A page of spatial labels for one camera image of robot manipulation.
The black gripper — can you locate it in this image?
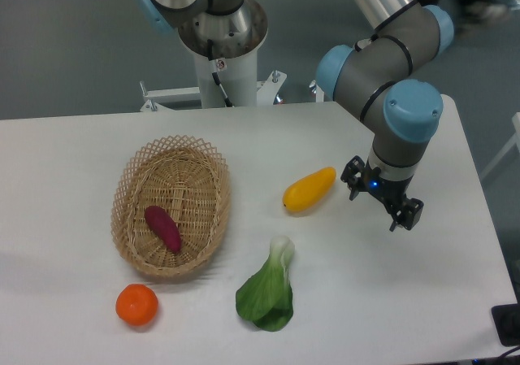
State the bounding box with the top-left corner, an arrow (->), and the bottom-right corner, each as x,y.
340,156 -> 424,232

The yellow mango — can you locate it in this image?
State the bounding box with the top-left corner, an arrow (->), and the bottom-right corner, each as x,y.
282,167 -> 336,213

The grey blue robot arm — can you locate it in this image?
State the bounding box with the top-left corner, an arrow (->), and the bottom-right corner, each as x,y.
137,0 -> 454,229

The green bok choy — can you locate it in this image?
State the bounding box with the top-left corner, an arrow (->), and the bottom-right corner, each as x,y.
235,236 -> 295,332

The black device at table edge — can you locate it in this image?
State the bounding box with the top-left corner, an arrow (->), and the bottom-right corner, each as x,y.
491,303 -> 519,346

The woven wicker basket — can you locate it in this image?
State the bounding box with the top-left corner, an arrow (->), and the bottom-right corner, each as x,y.
111,135 -> 231,279

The person's shoe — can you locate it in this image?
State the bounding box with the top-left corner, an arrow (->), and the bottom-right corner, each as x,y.
463,2 -> 509,26

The purple sweet potato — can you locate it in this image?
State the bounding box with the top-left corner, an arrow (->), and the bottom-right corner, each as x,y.
145,206 -> 182,253

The orange tangerine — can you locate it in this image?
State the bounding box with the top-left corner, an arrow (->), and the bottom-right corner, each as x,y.
115,284 -> 158,327

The white frame at right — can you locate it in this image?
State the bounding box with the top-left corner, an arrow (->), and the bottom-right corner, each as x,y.
479,112 -> 519,186

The black cable on pedestal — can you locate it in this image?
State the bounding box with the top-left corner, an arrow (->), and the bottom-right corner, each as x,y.
206,38 -> 236,108

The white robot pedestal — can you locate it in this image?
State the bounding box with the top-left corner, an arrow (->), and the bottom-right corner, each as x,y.
140,0 -> 287,111

